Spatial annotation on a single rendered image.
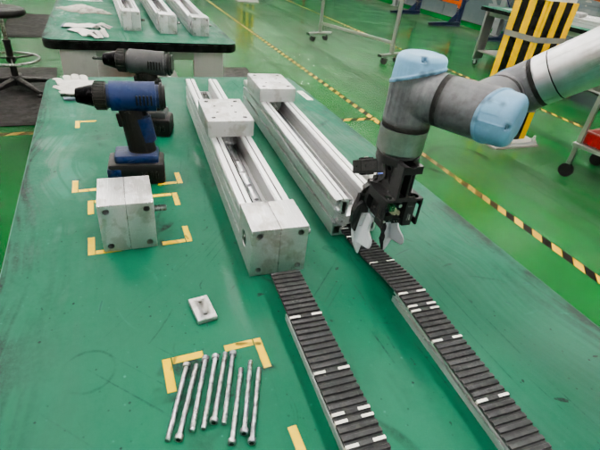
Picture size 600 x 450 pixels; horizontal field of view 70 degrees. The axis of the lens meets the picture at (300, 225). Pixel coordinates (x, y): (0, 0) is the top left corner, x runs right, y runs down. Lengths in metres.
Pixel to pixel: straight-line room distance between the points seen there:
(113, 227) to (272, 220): 0.27
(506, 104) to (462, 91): 0.06
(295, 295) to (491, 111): 0.38
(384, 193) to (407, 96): 0.16
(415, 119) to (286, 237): 0.28
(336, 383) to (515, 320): 0.37
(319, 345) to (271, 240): 0.20
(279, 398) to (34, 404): 0.29
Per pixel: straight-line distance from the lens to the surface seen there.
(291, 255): 0.75
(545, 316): 0.87
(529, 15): 3.97
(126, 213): 0.79
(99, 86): 0.98
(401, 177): 0.69
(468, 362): 0.67
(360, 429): 0.55
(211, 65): 2.58
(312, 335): 0.62
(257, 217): 0.74
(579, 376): 0.79
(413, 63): 0.66
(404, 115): 0.67
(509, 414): 0.64
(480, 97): 0.64
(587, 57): 0.72
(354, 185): 0.92
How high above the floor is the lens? 1.27
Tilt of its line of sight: 33 degrees down
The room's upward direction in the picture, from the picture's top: 7 degrees clockwise
